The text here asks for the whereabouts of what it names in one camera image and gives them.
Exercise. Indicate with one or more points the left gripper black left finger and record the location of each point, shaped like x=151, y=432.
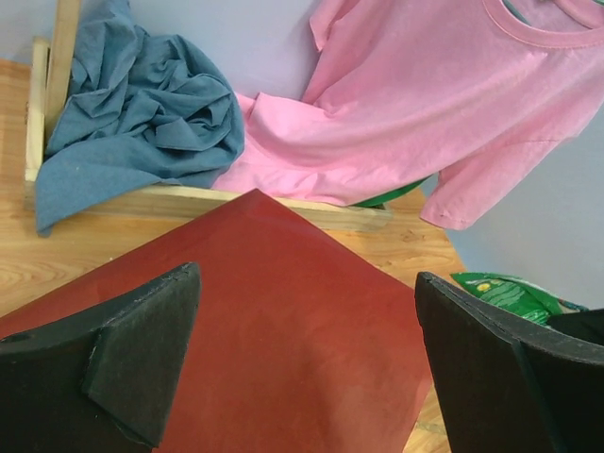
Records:
x=103, y=379

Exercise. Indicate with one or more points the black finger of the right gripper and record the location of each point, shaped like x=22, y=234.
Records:
x=584, y=325

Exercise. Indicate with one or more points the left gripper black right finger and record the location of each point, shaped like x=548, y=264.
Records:
x=505, y=384

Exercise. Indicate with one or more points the green snack bag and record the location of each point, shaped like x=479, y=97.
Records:
x=515, y=295

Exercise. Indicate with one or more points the red brown paper bag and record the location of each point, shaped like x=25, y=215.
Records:
x=298, y=345

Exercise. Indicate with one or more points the green cloth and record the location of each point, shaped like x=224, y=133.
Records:
x=380, y=200

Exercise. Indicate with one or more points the crumpled blue cloth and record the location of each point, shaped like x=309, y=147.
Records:
x=141, y=110

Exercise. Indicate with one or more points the pink t-shirt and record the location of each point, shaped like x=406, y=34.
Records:
x=476, y=93

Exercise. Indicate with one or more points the wooden clothes rack frame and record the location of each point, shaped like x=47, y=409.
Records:
x=56, y=118

